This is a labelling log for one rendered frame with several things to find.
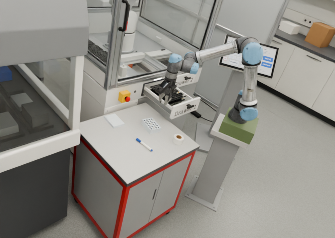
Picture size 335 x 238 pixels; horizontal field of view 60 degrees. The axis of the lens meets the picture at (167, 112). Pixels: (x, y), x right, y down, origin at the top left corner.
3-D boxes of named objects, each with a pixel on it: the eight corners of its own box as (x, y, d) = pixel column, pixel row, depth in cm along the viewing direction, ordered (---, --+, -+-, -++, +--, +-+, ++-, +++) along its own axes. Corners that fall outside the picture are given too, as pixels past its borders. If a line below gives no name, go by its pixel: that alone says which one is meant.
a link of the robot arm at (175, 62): (183, 59, 177) (169, 56, 177) (178, 75, 183) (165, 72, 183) (183, 55, 184) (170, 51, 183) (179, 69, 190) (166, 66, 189)
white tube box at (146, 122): (160, 132, 198) (161, 127, 196) (149, 134, 194) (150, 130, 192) (151, 121, 206) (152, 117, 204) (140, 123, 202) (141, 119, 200)
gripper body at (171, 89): (175, 92, 197) (179, 77, 191) (167, 96, 191) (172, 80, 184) (166, 87, 200) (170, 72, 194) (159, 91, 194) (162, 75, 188)
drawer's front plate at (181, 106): (197, 109, 223) (201, 97, 217) (170, 119, 203) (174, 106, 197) (195, 108, 224) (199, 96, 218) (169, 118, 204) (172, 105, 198)
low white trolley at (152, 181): (174, 214, 237) (200, 145, 196) (111, 259, 196) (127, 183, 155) (131, 170, 267) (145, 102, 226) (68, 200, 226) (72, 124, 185)
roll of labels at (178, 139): (170, 141, 193) (171, 136, 191) (176, 136, 198) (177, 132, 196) (179, 146, 190) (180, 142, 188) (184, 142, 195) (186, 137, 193)
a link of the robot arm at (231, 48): (254, 29, 186) (181, 50, 197) (257, 35, 177) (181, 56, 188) (257, 46, 192) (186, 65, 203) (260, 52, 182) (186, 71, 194)
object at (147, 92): (194, 107, 222) (196, 100, 218) (171, 116, 205) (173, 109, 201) (160, 82, 242) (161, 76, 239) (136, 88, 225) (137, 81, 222)
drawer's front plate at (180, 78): (193, 82, 260) (197, 71, 254) (171, 88, 241) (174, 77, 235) (192, 81, 261) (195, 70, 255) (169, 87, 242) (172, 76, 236)
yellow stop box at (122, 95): (129, 101, 207) (131, 92, 203) (121, 103, 202) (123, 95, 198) (125, 97, 210) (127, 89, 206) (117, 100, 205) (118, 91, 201)
